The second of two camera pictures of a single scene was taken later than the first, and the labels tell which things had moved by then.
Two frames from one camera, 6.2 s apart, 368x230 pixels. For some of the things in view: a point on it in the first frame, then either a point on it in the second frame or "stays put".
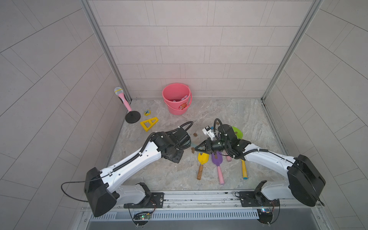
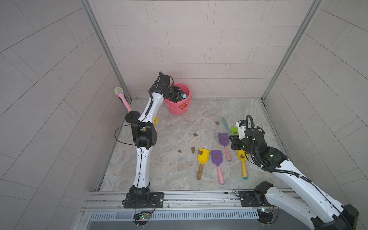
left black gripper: x=178 y=158 -> x=176 y=91
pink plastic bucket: x=177 y=97 stays put
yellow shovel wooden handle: x=202 y=158 stays put
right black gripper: x=209 y=148 -> x=234 y=142
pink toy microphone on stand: x=132 y=117 stays put
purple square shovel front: x=218 y=161 stays put
